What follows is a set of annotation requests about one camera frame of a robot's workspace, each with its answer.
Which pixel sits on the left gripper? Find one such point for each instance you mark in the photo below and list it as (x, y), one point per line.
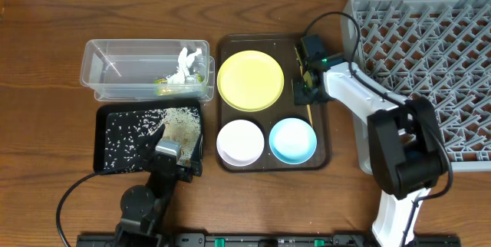
(169, 165)

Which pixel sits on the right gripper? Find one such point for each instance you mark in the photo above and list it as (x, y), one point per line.
(303, 74)

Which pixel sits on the wooden chopstick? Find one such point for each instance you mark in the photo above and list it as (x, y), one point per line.
(299, 59)
(308, 106)

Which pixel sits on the blue bowl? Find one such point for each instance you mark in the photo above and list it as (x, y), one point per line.
(293, 141)

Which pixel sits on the green snack wrapper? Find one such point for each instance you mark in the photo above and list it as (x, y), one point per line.
(177, 84)

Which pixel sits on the yellow plate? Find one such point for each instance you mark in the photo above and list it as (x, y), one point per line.
(250, 81)

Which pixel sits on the white napkin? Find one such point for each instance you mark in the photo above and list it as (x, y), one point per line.
(184, 66)

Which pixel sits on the white bowl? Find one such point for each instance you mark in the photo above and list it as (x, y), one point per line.
(240, 143)

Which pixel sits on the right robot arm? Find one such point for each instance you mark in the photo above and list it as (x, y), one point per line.
(407, 156)

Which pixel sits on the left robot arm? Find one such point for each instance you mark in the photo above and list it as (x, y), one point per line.
(143, 207)

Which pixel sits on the black waste tray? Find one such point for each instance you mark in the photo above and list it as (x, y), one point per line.
(104, 111)

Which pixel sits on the grey dishwasher rack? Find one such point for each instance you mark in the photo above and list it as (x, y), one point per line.
(436, 49)

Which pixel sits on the rice and food scraps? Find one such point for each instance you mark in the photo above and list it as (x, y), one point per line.
(125, 131)

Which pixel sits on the dark brown serving tray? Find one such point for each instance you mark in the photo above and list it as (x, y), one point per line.
(281, 48)

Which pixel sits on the clear plastic bin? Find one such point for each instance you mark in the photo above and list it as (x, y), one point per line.
(123, 70)

